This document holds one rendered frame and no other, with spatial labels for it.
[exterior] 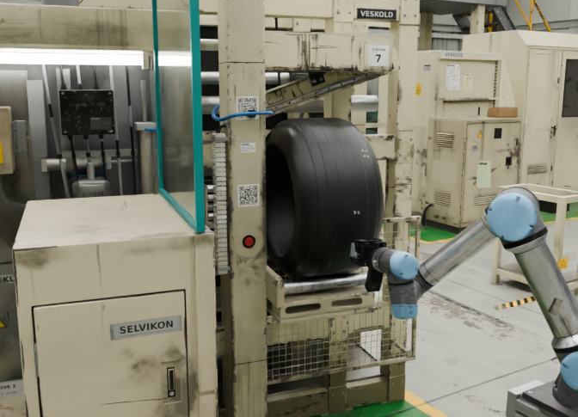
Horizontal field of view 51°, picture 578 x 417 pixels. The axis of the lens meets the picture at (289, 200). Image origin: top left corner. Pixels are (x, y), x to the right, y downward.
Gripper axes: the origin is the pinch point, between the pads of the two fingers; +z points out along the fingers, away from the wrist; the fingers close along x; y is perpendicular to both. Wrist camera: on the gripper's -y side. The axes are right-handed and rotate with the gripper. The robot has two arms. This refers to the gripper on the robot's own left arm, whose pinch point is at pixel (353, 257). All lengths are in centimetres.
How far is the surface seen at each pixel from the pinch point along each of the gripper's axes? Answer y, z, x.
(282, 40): 77, 34, 9
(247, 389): -48, 23, 32
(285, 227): 6.1, 47.7, 6.8
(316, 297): -14.5, 11.0, 9.3
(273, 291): -10.5, 10.6, 24.8
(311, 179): 26.7, -2.6, 14.7
